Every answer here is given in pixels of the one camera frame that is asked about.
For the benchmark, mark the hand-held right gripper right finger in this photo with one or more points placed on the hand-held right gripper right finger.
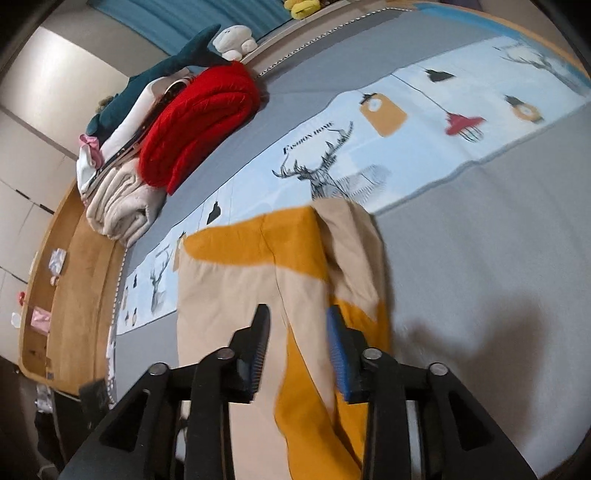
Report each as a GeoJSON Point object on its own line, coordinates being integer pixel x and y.
{"type": "Point", "coordinates": [339, 355]}

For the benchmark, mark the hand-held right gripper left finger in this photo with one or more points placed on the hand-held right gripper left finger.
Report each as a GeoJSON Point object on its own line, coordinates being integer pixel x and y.
{"type": "Point", "coordinates": [259, 350]}

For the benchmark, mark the beige and mustard jacket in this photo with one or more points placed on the beige and mustard jacket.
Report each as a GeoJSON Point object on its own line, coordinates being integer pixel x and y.
{"type": "Point", "coordinates": [231, 295]}

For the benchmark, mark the grey printed bed sheet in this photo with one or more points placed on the grey printed bed sheet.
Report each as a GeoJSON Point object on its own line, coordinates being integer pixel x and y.
{"type": "Point", "coordinates": [461, 277]}

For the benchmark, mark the cream fleece blanket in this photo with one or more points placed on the cream fleece blanket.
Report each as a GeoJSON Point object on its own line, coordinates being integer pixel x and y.
{"type": "Point", "coordinates": [108, 194]}
{"type": "Point", "coordinates": [138, 221]}

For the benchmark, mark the wooden bed headboard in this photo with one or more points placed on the wooden bed headboard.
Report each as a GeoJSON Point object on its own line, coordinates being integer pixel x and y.
{"type": "Point", "coordinates": [78, 286]}

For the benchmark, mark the tissue pack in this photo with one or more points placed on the tissue pack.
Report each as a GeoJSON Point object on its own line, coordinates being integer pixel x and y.
{"type": "Point", "coordinates": [57, 261]}

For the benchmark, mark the pink card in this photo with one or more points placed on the pink card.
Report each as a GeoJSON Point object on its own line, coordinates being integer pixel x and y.
{"type": "Point", "coordinates": [40, 319]}

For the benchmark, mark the red folded quilt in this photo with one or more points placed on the red folded quilt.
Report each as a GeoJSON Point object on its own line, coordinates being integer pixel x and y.
{"type": "Point", "coordinates": [198, 124]}

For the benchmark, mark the white blanket with dark trim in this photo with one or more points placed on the white blanket with dark trim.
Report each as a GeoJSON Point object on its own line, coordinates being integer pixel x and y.
{"type": "Point", "coordinates": [123, 150]}

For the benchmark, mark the white and pink cloth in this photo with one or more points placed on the white and pink cloth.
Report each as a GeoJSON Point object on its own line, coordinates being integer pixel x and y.
{"type": "Point", "coordinates": [87, 161]}

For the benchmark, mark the white folded duvet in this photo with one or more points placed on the white folded duvet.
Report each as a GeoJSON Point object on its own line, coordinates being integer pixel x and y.
{"type": "Point", "coordinates": [134, 122]}

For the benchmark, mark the dark teal shark plush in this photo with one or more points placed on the dark teal shark plush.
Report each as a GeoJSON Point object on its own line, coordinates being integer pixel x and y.
{"type": "Point", "coordinates": [171, 69]}

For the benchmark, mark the white wardrobe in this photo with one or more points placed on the white wardrobe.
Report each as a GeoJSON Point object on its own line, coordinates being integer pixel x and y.
{"type": "Point", "coordinates": [27, 152]}

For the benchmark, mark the white plush toy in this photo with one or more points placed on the white plush toy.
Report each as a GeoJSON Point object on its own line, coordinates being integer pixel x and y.
{"type": "Point", "coordinates": [235, 41]}

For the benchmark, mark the blue curtain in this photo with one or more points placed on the blue curtain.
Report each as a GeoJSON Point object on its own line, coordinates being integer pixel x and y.
{"type": "Point", "coordinates": [161, 23]}

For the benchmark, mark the yellow plush toy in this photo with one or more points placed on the yellow plush toy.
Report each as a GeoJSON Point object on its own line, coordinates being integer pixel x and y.
{"type": "Point", "coordinates": [314, 5]}
{"type": "Point", "coordinates": [295, 9]}

